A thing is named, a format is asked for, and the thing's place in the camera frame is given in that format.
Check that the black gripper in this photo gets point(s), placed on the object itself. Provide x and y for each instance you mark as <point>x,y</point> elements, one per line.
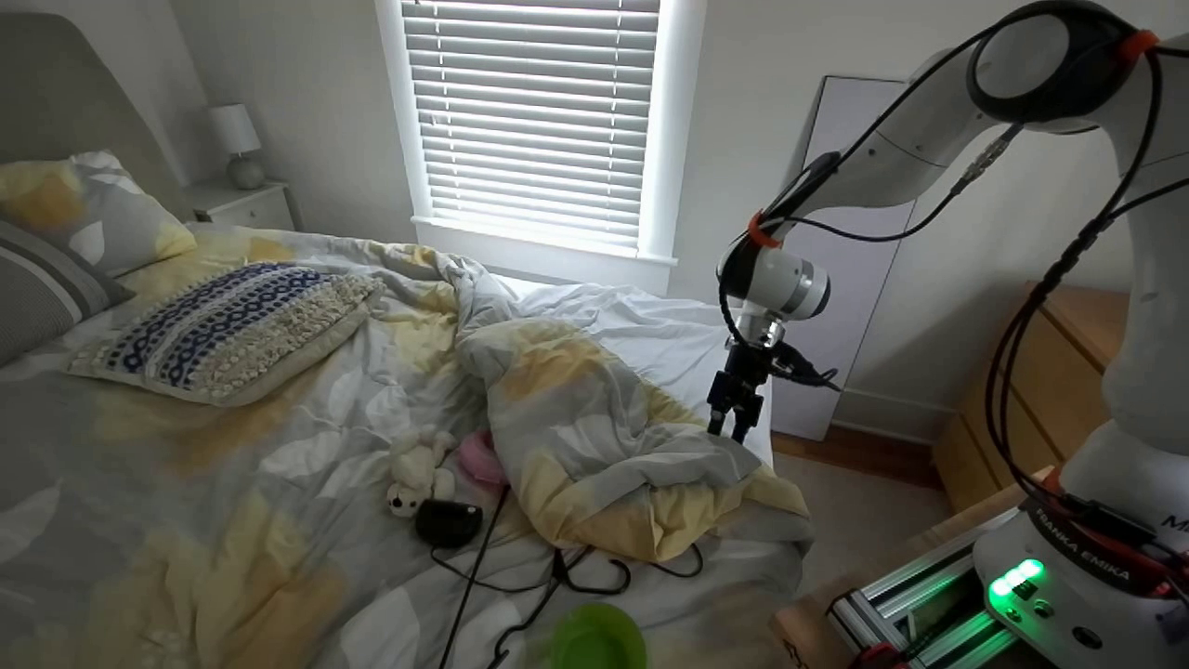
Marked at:
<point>746,372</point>

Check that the gray and yellow floral duvet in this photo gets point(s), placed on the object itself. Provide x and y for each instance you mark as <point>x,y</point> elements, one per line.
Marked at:
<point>310,494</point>

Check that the white bed sheet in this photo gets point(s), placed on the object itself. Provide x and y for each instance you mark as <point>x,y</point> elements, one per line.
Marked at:
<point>673,338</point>

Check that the white flat board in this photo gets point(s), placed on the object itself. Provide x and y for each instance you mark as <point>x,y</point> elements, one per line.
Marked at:
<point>866,283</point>

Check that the pink soft object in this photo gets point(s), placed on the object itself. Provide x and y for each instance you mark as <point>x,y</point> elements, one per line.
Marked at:
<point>476,462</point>

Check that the green round object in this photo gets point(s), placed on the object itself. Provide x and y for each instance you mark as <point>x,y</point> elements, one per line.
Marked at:
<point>593,636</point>

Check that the black round device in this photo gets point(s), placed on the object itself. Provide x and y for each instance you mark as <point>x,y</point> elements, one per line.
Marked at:
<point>446,521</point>

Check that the white stuffed toy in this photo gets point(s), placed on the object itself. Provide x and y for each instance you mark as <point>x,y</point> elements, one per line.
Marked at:
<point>409,476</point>

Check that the light wooden dresser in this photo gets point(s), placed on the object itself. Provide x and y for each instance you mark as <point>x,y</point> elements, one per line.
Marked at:
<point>1065,372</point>

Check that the white window blinds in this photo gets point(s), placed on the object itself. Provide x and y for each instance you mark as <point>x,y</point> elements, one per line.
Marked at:
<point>533,125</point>

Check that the blue and white knitted pillow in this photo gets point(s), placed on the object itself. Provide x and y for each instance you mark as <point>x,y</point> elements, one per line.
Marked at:
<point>224,328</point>

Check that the white nightstand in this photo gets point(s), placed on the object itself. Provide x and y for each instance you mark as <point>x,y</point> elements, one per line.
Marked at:
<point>250,209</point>

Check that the small white table lamp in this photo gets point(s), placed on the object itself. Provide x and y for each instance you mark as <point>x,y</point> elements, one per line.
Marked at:
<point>233,127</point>

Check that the yellow and gray floral pillow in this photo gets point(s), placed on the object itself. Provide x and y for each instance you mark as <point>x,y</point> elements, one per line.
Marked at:
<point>118,216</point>

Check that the plain gray pillow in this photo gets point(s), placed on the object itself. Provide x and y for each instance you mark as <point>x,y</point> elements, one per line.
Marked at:
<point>39,297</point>

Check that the gray upholstered headboard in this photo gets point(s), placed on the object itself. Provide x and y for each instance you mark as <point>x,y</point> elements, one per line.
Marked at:
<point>63,96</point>

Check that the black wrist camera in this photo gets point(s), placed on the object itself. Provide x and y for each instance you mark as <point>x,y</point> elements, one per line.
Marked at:
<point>804,366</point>

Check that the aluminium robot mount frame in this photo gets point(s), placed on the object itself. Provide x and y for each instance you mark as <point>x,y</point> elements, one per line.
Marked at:
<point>917,605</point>

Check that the white window frame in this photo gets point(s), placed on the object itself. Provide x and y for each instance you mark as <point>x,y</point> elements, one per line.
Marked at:
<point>677,125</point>

